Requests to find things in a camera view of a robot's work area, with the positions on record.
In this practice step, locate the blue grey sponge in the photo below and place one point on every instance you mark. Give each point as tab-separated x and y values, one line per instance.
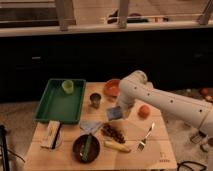
114	113

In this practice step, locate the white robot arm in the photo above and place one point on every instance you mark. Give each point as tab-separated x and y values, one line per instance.
195	112

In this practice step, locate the small metal cup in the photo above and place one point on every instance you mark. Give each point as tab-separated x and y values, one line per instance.
95	99

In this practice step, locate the light green plastic cup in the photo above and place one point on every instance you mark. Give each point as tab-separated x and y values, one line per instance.
68	86

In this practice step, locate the orange bowl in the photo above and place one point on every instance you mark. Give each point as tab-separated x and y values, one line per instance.
111	87

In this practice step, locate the brown grape bunch toy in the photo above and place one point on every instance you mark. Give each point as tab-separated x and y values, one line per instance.
110	131

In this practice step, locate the orange ball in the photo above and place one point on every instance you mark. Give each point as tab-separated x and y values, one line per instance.
144	112

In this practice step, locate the grey folded cloth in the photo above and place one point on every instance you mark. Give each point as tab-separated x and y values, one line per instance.
90	126

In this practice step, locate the green plastic tray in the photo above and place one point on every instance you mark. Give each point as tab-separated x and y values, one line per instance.
57	105

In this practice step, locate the green cucumber toy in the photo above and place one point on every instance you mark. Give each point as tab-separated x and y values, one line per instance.
87	148

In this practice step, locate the dark brown bowl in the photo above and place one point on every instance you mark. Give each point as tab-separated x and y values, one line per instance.
79	145

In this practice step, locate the metal fork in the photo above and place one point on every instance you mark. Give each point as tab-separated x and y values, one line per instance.
142	142

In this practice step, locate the black stand left edge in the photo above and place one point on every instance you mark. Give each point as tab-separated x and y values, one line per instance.
3	149

